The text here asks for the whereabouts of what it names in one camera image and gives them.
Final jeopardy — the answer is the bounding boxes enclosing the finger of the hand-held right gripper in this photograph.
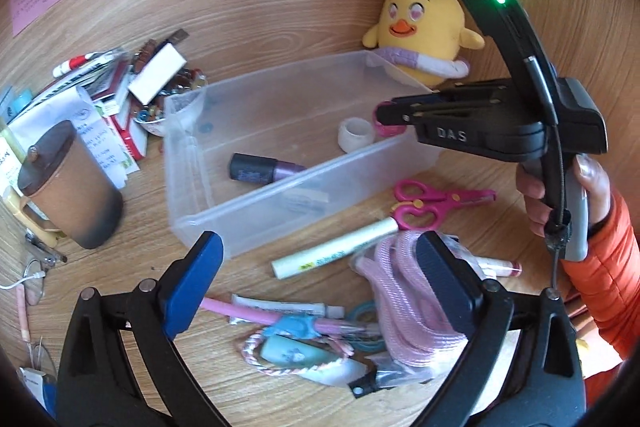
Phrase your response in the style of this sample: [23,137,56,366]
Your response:
[391,78,521,114]
[374,103,452,130]

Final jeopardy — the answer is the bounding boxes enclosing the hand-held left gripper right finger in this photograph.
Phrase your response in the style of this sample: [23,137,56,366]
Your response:
[415,231,586,427]

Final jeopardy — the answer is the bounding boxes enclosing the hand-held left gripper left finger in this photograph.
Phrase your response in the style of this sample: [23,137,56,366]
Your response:
[55,231,246,427]

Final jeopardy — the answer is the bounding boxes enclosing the pink tape roll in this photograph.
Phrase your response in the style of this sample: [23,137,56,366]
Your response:
[372,109,407,138]

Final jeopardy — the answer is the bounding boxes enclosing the pink rope bundle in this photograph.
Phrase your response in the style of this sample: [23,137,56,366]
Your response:
[352,229,468,368]

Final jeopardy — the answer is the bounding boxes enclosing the pink scissors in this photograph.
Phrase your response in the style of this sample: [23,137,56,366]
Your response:
[391,179,498,232]

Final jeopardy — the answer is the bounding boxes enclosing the teal tape roll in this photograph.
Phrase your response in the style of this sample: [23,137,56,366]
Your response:
[345,300,388,354]

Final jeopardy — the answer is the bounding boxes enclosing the white ointment tube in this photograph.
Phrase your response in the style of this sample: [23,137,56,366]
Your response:
[230,293,346,325]

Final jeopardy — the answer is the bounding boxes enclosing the clear plastic storage box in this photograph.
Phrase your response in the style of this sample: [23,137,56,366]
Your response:
[164,49,441,262]

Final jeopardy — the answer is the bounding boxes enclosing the pale green white tube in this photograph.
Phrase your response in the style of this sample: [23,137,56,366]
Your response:
[271,217,399,280]

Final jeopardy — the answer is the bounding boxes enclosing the person's right hand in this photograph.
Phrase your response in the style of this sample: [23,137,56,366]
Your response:
[515,155,612,238]

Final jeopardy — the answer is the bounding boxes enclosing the pink pen with blue figure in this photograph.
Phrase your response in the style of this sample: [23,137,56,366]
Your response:
[200,297,381,343]

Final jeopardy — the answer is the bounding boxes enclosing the white tape roll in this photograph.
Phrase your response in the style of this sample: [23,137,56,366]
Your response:
[338,117,376,154]

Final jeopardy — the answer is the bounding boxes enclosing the pink white lip gloss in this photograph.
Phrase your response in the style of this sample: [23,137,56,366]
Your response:
[470,255,523,278]

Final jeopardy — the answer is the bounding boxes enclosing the yellow chick plush toy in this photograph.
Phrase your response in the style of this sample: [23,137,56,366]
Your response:
[362,0,487,88]

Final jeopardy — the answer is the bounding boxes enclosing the light blue oval case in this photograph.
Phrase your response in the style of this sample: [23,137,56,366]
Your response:
[260,336,341,370]

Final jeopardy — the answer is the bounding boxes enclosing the white object with black end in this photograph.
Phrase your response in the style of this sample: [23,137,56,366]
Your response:
[295,357,382,399]

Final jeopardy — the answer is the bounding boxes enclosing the metal nail clipper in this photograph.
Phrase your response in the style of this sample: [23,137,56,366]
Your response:
[25,232,68,264]

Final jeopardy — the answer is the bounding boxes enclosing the brown cup with lid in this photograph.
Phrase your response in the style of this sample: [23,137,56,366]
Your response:
[2,120,125,250]

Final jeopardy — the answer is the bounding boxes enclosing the red white carton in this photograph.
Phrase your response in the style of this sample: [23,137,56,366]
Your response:
[111,113,147,160]

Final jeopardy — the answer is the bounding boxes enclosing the white patterned bowl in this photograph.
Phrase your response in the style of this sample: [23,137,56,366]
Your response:
[131,107,170,138]

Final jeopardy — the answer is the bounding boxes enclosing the blue object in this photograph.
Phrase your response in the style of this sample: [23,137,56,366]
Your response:
[42,382,59,419]

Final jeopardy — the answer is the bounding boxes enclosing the bowl of beads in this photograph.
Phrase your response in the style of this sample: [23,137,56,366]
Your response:
[131,66,207,124]

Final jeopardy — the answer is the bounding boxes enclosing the white rectangular box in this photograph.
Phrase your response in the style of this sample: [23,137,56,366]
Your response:
[127,43,183,105]

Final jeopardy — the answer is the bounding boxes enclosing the black white striped booklet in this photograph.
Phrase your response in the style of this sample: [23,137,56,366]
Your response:
[30,57,122,108]

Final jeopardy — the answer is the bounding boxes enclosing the red white marker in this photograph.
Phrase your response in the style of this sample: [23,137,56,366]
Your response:
[52,51,126,78]

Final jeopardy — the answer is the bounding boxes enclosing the pink white braided bracelet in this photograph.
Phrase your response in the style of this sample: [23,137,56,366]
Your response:
[236,327,351,376]

